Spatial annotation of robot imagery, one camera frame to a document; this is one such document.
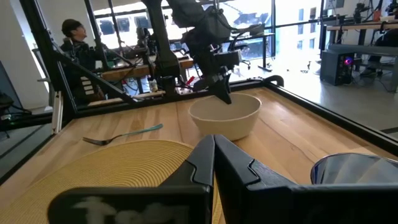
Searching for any wooden background desk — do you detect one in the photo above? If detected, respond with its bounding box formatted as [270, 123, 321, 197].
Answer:
[101, 57, 195, 82]

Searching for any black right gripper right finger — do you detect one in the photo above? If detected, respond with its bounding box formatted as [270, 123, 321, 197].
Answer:
[214, 134, 398, 224]

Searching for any round woven straw placemat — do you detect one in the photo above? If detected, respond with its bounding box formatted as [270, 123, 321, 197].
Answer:
[0, 139, 226, 224]

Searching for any fork with teal handle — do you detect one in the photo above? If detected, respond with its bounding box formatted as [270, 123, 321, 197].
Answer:
[82, 123, 164, 146]

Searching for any white round bowl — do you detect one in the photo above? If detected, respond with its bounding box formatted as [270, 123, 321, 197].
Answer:
[188, 92, 262, 141]

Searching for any person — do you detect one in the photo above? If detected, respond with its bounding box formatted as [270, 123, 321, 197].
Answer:
[58, 18, 125, 106]

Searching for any white upright bar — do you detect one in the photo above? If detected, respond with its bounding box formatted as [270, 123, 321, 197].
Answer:
[51, 91, 65, 135]

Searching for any shiny blue metal cup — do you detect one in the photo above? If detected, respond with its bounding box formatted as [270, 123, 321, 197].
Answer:
[310, 152, 398, 186]

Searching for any black aluminium table frame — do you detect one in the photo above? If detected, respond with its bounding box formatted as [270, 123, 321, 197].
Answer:
[0, 0, 398, 184]

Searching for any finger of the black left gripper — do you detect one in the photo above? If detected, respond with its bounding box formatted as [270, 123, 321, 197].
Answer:
[221, 74, 233, 105]
[210, 76, 222, 99]

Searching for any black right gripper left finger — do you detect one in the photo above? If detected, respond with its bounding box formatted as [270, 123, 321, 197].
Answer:
[48, 134, 216, 224]

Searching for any black office chair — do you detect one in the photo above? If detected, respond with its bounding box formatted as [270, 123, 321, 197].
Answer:
[228, 30, 253, 71]

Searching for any black computer tower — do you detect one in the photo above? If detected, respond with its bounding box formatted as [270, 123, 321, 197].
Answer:
[320, 49, 355, 86]

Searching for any long wooden workbench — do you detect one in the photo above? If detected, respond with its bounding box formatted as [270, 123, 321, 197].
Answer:
[325, 19, 398, 47]

